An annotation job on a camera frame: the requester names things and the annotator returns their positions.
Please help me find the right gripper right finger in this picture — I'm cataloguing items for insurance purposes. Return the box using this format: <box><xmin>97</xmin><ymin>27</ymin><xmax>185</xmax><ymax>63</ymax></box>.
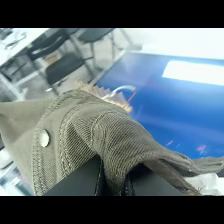
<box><xmin>127</xmin><ymin>164</ymin><xmax>185</xmax><ymax>197</ymax></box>

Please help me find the black office chair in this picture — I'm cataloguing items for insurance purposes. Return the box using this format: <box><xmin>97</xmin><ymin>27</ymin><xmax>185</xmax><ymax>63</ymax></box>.
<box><xmin>77</xmin><ymin>28</ymin><xmax>117</xmax><ymax>68</ymax></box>
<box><xmin>44</xmin><ymin>51</ymin><xmax>97</xmax><ymax>96</ymax></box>

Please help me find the brown clothes hanger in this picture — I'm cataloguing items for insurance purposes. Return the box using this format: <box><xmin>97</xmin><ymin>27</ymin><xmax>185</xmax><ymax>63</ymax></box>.
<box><xmin>74</xmin><ymin>82</ymin><xmax>138</xmax><ymax>114</ymax></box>

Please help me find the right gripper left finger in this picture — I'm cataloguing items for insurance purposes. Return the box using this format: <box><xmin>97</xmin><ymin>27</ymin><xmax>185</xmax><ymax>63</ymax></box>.
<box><xmin>43</xmin><ymin>154</ymin><xmax>104</xmax><ymax>197</ymax></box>

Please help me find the olive green garment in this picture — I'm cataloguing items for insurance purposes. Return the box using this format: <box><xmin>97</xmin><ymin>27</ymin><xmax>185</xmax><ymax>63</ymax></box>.
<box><xmin>0</xmin><ymin>88</ymin><xmax>224</xmax><ymax>197</ymax></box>

